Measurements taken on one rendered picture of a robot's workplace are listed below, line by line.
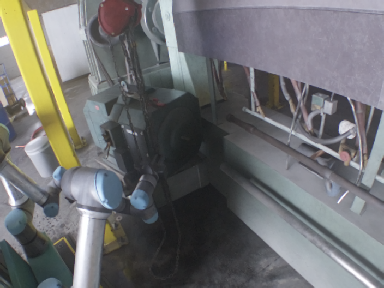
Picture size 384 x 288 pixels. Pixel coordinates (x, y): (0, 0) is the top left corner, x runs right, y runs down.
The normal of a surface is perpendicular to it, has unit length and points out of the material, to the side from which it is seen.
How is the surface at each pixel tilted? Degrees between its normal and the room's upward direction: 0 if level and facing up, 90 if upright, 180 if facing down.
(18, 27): 90
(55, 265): 0
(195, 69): 72
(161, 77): 90
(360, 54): 90
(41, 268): 0
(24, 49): 90
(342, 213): 0
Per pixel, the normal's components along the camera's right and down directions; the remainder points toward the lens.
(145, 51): 0.50, 0.43
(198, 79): 0.43, 0.15
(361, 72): -0.85, 0.38
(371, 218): -0.14, -0.82
